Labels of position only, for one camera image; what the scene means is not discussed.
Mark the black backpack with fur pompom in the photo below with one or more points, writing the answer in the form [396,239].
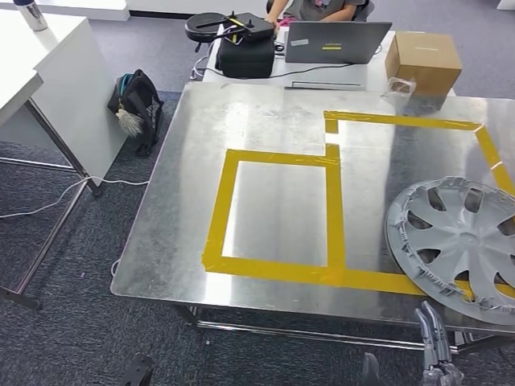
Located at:
[139,96]

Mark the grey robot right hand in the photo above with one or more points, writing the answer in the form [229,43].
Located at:
[440,367]

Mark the large yellow tape outline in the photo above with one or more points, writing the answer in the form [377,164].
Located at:
[402,120]

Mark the white office desk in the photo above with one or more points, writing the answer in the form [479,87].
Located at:
[362,74]

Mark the grey plastic wheel hubcap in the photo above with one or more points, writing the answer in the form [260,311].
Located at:
[454,240]

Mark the black round stand base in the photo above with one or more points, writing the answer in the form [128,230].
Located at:
[205,26]

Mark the small yellow tape square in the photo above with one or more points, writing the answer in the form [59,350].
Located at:
[217,213]

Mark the steel tumbler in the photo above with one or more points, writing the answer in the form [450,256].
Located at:
[34,15]

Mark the black carry case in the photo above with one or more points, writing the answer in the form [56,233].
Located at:
[245,58]

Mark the steel workbench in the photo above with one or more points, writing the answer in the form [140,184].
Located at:
[261,117]

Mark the person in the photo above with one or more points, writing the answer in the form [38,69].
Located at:
[318,8]

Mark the white desk with metal legs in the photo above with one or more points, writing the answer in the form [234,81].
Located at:
[72,80]

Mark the brown cardboard box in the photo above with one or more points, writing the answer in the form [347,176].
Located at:
[424,58]

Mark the grey laptop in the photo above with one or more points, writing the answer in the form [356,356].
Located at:
[337,42]

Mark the clear plastic packaging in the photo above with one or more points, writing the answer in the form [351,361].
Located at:
[398,88]

